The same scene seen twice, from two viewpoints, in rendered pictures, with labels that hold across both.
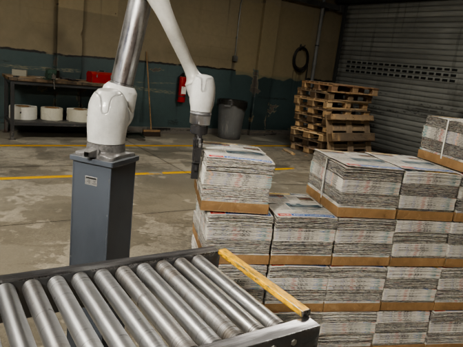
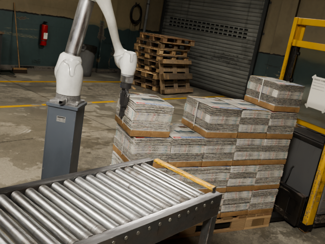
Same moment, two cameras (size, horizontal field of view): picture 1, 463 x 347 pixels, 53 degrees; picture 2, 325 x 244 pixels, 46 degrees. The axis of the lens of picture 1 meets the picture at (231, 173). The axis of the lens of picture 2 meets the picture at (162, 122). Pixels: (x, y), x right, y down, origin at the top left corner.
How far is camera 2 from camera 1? 82 cm
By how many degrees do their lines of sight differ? 15
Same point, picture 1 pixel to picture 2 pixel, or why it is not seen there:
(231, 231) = (147, 148)
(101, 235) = (66, 154)
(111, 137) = (75, 91)
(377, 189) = (228, 121)
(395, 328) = (233, 202)
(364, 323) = not seen: hidden behind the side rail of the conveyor
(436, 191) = (258, 121)
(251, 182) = (160, 118)
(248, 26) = not seen: outside the picture
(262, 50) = not seen: hidden behind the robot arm
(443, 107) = (238, 56)
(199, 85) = (128, 58)
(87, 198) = (57, 130)
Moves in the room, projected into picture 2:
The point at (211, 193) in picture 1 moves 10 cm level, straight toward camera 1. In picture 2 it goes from (137, 125) to (140, 129)
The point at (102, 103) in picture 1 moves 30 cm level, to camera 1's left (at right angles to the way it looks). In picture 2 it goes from (70, 69) to (18, 62)
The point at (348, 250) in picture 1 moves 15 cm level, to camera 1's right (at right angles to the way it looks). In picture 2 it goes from (211, 157) to (228, 158)
